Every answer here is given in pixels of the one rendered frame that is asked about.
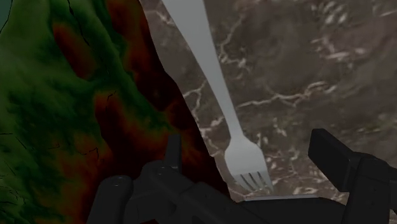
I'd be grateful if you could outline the grey metal fork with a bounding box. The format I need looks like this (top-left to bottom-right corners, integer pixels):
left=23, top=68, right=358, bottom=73
left=161, top=0, right=274, bottom=193

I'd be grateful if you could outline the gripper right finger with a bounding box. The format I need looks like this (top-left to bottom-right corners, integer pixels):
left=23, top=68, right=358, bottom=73
left=307, top=128, right=397, bottom=224

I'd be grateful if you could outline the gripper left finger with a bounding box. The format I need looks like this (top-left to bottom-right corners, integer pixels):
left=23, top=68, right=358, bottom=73
left=87, top=134, right=237, bottom=224

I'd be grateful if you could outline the green and red fruit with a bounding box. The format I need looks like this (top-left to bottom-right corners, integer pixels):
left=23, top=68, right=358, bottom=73
left=0, top=0, right=232, bottom=224

